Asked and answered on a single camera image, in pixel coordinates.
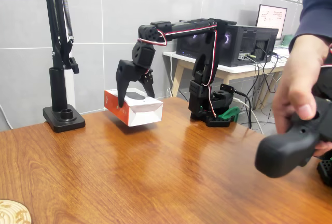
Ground orange white mouse box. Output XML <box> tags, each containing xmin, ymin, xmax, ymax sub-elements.
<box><xmin>104</xmin><ymin>88</ymin><xmax>164</xmax><ymax>127</ymax></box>

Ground black leader arm handle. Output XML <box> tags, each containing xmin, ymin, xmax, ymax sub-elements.
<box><xmin>254</xmin><ymin>96</ymin><xmax>332</xmax><ymax>179</ymax></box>

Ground navy sleeved forearm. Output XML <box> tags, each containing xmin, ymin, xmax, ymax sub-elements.
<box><xmin>288</xmin><ymin>0</ymin><xmax>332</xmax><ymax>53</ymax></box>

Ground person's hand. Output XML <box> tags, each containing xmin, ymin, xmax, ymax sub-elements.
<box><xmin>271</xmin><ymin>32</ymin><xmax>332</xmax><ymax>158</ymax></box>

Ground white table wooden legs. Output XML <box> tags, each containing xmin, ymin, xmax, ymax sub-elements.
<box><xmin>162</xmin><ymin>46</ymin><xmax>295</xmax><ymax>110</ymax></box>

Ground green table clamp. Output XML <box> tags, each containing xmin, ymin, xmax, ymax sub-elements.
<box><xmin>217</xmin><ymin>105</ymin><xmax>241</xmax><ymax>124</ymax></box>

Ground black computer case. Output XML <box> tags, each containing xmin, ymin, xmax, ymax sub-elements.
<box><xmin>175</xmin><ymin>23</ymin><xmax>280</xmax><ymax>68</ymax></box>

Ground computer monitor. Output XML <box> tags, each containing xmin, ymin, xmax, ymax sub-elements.
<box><xmin>255</xmin><ymin>4</ymin><xmax>288</xmax><ymax>40</ymax></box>

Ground green bag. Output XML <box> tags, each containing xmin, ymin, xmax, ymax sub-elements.
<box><xmin>281</xmin><ymin>34</ymin><xmax>293</xmax><ymax>47</ymax></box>

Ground round wooden coaster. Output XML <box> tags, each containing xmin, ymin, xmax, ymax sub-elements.
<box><xmin>0</xmin><ymin>199</ymin><xmax>33</xmax><ymax>224</ymax></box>

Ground white table leg cable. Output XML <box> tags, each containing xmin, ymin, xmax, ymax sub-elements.
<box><xmin>167</xmin><ymin>52</ymin><xmax>175</xmax><ymax>97</ymax></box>

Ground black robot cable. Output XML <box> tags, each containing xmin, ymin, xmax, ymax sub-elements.
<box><xmin>233</xmin><ymin>89</ymin><xmax>254</xmax><ymax>129</ymax></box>

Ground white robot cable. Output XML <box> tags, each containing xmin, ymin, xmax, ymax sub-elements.
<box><xmin>232</xmin><ymin>97</ymin><xmax>265</xmax><ymax>136</ymax></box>

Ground white wall cable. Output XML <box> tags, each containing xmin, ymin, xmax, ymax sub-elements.
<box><xmin>0</xmin><ymin>104</ymin><xmax>13</xmax><ymax>130</ymax></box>

